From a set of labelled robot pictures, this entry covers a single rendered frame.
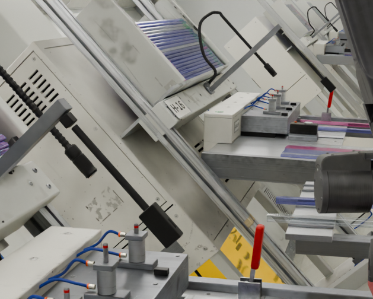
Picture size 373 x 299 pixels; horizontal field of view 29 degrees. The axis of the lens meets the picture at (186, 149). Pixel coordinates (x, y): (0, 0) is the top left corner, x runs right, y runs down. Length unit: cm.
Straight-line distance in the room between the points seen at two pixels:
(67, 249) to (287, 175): 89
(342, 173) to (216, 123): 115
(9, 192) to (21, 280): 18
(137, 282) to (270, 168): 91
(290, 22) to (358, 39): 456
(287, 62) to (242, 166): 356
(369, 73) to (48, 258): 46
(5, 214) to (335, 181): 44
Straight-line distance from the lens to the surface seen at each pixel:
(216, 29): 855
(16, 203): 102
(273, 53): 532
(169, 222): 74
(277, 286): 102
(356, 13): 84
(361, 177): 84
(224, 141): 197
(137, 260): 95
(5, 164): 80
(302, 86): 531
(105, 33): 194
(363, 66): 85
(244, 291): 99
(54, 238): 102
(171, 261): 97
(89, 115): 187
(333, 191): 83
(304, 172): 176
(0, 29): 411
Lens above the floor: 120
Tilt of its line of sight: 1 degrees up
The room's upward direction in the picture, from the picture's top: 42 degrees counter-clockwise
